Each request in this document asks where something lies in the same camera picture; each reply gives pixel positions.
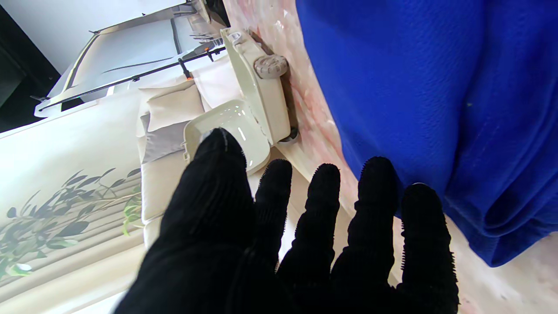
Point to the white panel with dark frame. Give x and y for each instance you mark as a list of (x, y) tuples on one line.
[(130, 48)]

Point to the blue shirt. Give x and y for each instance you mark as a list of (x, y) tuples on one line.
[(414, 87)]

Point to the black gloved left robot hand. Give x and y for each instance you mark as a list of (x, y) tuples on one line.
[(209, 244)]

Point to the beige sofa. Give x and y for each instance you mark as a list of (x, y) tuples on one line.
[(161, 192)]

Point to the beige curtain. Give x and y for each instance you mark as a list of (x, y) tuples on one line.
[(87, 261)]

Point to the tall green leafy plant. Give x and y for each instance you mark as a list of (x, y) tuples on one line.
[(43, 213)]

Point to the beige suitcase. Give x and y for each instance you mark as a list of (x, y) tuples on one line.
[(261, 100)]

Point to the cream cushion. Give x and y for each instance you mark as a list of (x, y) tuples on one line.
[(174, 107)]

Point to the black stand rod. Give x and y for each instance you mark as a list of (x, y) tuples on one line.
[(130, 79)]

